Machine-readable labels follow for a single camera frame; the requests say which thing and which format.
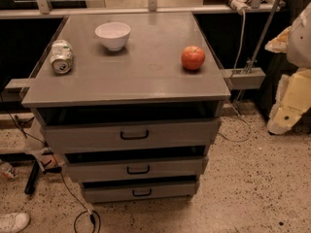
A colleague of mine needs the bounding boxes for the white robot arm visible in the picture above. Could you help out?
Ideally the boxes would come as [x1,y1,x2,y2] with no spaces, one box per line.
[264,3,311,134]

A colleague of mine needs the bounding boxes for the grey top drawer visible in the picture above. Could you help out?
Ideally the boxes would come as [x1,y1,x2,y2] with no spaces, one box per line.
[42,117,221,153]

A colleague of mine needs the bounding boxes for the metal diagonal rod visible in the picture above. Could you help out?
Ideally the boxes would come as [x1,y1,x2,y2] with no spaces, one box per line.
[232,0,289,109]

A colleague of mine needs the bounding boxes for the red apple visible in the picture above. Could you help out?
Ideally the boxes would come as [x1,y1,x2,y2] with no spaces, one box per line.
[181,46,205,71]

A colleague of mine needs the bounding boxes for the white ceramic bowl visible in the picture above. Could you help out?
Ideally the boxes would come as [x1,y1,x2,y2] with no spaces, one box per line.
[95,22,131,50]

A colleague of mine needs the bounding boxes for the crushed soda can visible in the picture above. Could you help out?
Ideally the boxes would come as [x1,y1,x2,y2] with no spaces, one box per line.
[50,40,74,74]

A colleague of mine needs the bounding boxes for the black tool on floor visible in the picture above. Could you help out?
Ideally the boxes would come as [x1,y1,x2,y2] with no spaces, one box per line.
[24,161,62,195]

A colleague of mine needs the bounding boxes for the plastic bottle on floor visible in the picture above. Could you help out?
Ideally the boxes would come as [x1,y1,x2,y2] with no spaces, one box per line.
[0,161,17,180]

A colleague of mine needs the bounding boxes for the white sneaker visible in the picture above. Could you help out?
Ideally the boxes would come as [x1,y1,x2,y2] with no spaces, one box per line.
[0,213,30,233]

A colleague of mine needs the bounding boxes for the grey side bracket block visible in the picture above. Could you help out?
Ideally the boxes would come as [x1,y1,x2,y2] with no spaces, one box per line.
[221,68,265,90]

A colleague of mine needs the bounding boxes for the white power cable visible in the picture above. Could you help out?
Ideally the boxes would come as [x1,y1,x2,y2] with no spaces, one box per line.
[217,9,254,144]

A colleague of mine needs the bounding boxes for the black floor cable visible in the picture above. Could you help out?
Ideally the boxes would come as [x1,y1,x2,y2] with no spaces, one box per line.
[0,94,102,233]

